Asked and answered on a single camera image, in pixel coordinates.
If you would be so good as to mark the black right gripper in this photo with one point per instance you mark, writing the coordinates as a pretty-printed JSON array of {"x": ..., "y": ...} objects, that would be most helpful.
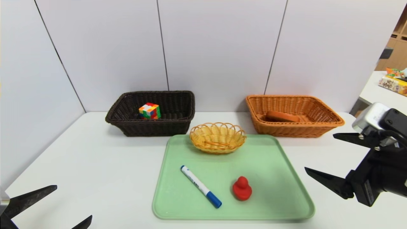
[{"x": 366, "y": 178}]

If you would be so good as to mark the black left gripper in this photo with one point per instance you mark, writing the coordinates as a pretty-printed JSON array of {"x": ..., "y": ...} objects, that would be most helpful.
[{"x": 7, "y": 207}]

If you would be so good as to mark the orange-brown bread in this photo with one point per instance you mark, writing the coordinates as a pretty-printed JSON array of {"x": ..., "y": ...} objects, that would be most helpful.
[{"x": 281, "y": 116}]

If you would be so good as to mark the colourful puzzle cube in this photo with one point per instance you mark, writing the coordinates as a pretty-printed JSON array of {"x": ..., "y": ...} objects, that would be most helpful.
[{"x": 149, "y": 111}]

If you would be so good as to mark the orange rectangular wicker basket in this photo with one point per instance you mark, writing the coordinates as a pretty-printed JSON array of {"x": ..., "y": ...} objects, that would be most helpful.
[{"x": 292, "y": 128}]

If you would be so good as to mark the small yellow oval wicker basket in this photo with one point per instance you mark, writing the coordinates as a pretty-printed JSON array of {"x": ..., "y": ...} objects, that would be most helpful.
[{"x": 217, "y": 140}]

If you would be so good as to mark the dark brown wicker basket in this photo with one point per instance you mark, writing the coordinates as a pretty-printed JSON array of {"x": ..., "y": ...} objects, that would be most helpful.
[{"x": 171, "y": 124}]

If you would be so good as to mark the light green plastic tray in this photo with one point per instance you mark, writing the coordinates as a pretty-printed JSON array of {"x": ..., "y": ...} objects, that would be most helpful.
[{"x": 270, "y": 178}]

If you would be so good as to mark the white side table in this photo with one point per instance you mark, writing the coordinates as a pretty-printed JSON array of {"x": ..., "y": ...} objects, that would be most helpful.
[{"x": 373, "y": 92}]

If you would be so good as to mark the yellow printed snack box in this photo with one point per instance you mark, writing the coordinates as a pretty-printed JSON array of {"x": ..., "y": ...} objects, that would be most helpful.
[{"x": 392, "y": 84}]

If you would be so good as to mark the colourful snack bag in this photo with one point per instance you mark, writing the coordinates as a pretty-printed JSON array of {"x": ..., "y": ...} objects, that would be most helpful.
[{"x": 397, "y": 72}]

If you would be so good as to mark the red rubber duck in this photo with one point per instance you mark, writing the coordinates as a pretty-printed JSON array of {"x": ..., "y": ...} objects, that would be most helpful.
[{"x": 242, "y": 190}]

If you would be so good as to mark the light wooden shelf unit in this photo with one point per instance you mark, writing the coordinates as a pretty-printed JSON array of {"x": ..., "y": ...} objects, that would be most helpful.
[{"x": 399, "y": 41}]

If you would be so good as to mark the blue and white marker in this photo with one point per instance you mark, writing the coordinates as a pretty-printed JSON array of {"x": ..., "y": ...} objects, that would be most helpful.
[{"x": 200, "y": 186}]

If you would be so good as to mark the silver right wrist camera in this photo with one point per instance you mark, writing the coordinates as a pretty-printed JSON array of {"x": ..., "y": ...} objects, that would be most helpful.
[{"x": 370, "y": 117}]

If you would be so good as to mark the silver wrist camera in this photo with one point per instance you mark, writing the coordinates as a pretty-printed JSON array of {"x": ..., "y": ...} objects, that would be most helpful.
[
  {"x": 370, "y": 117},
  {"x": 3, "y": 199}
]

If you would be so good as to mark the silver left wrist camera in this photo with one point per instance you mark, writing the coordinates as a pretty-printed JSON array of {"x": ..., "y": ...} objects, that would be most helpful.
[{"x": 3, "y": 199}]

